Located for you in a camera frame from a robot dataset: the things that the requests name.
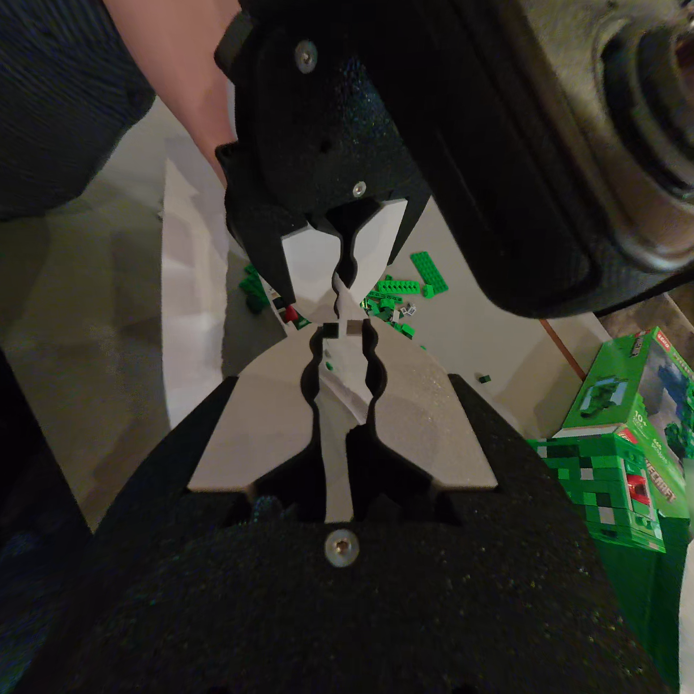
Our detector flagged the curved row of green bricks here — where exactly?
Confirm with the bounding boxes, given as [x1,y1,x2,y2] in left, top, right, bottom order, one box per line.
[237,263,273,315]

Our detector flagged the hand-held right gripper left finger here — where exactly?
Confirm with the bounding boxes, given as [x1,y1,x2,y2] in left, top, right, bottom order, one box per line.
[187,325,324,494]

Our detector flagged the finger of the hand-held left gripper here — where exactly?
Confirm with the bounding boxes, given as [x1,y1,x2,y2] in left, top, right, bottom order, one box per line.
[281,222,343,322]
[346,198,408,308]

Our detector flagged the person's left hand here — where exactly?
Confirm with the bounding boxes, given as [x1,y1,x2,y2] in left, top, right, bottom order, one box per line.
[103,0,243,186]

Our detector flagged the green toy box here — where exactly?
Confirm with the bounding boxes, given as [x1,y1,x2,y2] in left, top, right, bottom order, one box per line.
[552,325,694,524]

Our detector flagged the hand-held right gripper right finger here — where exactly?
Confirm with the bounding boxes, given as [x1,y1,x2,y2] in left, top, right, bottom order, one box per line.
[345,319,498,518]

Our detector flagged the large green studded plate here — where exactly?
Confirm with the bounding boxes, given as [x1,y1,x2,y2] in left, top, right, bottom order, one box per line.
[410,252,450,299]

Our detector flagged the grey desk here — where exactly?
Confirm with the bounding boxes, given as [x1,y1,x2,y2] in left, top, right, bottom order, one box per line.
[0,98,597,532]

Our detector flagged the green plate with holes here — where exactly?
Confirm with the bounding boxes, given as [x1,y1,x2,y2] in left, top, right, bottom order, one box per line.
[376,275,423,297]

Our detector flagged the green mosaic block build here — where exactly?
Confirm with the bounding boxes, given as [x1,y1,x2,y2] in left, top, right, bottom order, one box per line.
[527,433,689,692]

